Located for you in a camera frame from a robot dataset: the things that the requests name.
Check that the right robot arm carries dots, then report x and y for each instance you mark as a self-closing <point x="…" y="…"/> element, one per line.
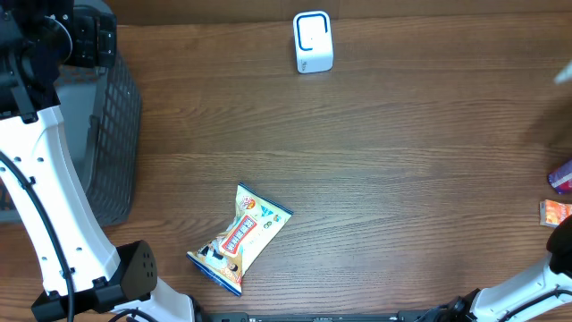
<point x="537" y="290"/>

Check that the white barcode scanner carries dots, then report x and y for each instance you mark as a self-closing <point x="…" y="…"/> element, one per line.
<point x="312" y="33"/>

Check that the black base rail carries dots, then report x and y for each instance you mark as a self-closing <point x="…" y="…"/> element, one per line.
<point x="401" y="316"/>

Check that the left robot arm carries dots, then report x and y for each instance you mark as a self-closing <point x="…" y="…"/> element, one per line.
<point x="81" y="269"/>

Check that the red purple liners pack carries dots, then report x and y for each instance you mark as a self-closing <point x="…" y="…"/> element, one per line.
<point x="560" y="179"/>

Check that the grey plastic shopping basket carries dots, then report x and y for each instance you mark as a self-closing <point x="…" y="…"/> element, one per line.
<point x="107" y="143"/>

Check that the orange snack packet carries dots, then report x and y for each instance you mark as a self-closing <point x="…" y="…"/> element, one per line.
<point x="553" y="213"/>

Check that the white conditioner tube gold cap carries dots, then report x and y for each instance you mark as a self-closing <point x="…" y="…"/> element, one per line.
<point x="564" y="75"/>

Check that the cream snack bag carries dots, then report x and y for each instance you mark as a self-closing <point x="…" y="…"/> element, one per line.
<point x="228" y="256"/>

